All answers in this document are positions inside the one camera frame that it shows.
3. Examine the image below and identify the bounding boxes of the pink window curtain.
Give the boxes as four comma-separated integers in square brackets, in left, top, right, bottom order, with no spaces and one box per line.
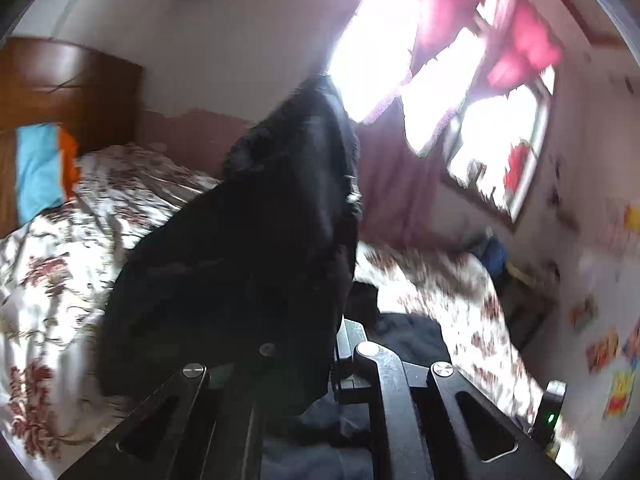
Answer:
[354,0,566,256]

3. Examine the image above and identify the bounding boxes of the wooden framed window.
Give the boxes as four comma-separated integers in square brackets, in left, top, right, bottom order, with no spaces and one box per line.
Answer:
[324,0,558,231]

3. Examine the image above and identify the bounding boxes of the floral bed quilt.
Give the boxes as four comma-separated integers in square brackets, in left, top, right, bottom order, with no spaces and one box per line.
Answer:
[1,144,544,479]

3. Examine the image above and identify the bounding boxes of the black padded jacket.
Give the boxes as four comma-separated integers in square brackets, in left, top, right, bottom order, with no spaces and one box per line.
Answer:
[94,72,457,480]

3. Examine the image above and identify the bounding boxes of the small side table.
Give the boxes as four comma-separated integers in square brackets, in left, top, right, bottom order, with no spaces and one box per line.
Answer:
[497,262,559,351]

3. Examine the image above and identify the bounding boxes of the orange blue brown pillow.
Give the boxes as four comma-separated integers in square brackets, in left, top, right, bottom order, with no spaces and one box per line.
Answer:
[15,124,80,226]

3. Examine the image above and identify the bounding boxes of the blue bag by bed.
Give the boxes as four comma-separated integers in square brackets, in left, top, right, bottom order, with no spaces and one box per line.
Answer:
[469,236,508,278]

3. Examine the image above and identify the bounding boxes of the wall posters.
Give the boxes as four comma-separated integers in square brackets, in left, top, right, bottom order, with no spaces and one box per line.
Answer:
[570,200,639,419]

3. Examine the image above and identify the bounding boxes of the wooden headboard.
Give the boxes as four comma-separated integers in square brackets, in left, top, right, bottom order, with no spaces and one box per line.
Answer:
[1,37,143,236]

